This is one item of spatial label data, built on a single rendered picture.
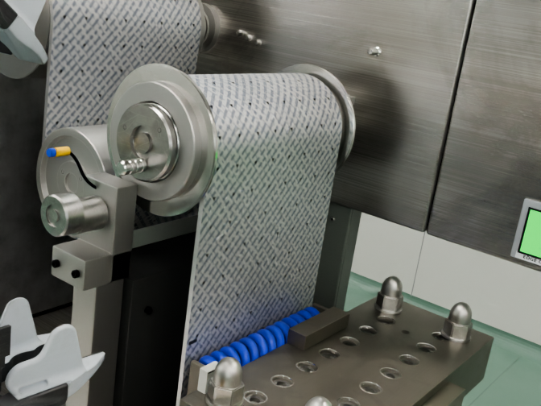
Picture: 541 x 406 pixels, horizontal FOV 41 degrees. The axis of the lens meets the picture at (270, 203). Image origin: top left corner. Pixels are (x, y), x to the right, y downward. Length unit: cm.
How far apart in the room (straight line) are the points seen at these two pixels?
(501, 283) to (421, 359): 261
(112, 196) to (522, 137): 46
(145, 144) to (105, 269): 13
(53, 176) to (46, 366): 31
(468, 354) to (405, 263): 274
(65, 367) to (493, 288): 300
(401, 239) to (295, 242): 278
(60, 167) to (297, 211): 27
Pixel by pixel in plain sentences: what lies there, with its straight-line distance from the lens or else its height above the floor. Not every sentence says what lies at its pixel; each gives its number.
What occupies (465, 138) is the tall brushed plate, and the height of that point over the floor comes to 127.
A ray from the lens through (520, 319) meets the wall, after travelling 348.
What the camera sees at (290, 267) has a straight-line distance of 85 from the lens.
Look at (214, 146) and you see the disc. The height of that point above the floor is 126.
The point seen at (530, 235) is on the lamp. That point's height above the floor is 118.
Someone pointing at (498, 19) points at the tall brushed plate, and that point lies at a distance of 87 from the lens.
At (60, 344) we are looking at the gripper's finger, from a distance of 58.
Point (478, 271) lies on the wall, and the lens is 348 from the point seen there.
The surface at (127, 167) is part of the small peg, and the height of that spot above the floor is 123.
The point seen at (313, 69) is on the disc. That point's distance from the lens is 89.
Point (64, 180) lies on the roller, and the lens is 82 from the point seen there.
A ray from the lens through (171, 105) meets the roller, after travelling 68.
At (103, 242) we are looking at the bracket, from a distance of 73.
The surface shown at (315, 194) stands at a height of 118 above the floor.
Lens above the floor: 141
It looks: 17 degrees down
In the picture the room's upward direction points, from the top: 8 degrees clockwise
